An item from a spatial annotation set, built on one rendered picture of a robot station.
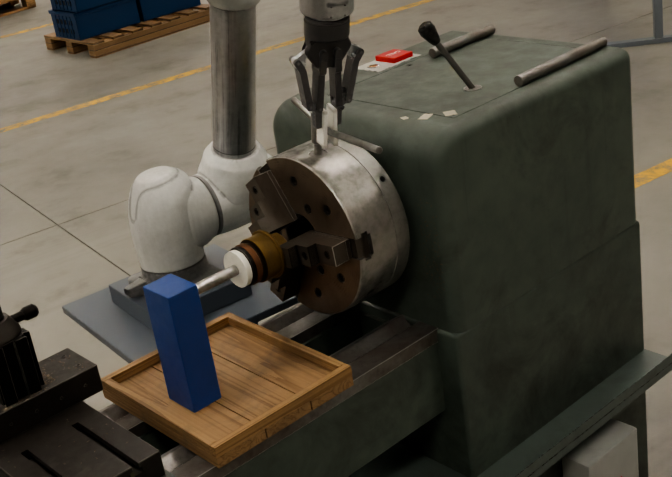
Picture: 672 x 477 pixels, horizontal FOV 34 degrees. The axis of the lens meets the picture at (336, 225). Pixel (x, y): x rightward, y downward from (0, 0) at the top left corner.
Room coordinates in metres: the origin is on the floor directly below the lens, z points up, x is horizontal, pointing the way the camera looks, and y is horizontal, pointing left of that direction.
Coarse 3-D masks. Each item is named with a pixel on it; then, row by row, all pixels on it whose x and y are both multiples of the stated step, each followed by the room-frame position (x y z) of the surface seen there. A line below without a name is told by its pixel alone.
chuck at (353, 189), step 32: (288, 160) 1.83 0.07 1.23; (320, 160) 1.81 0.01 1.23; (352, 160) 1.82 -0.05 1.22; (288, 192) 1.85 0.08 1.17; (320, 192) 1.77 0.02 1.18; (352, 192) 1.76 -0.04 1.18; (320, 224) 1.79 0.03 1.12; (352, 224) 1.72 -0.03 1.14; (384, 224) 1.76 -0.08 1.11; (384, 256) 1.75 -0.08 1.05; (320, 288) 1.81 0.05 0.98; (352, 288) 1.74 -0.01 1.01
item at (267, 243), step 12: (252, 240) 1.76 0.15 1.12; (264, 240) 1.76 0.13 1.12; (276, 240) 1.76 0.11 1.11; (252, 252) 1.73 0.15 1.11; (264, 252) 1.74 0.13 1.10; (276, 252) 1.75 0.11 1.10; (252, 264) 1.72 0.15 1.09; (264, 264) 1.73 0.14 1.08; (276, 264) 1.74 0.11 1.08; (264, 276) 1.74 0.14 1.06; (276, 276) 1.76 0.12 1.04
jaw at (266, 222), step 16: (256, 176) 1.86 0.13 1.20; (272, 176) 1.87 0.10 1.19; (256, 192) 1.86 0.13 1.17; (272, 192) 1.85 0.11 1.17; (256, 208) 1.83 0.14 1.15; (272, 208) 1.83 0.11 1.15; (288, 208) 1.84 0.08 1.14; (256, 224) 1.80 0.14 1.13; (272, 224) 1.81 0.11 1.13; (288, 224) 1.83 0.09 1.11
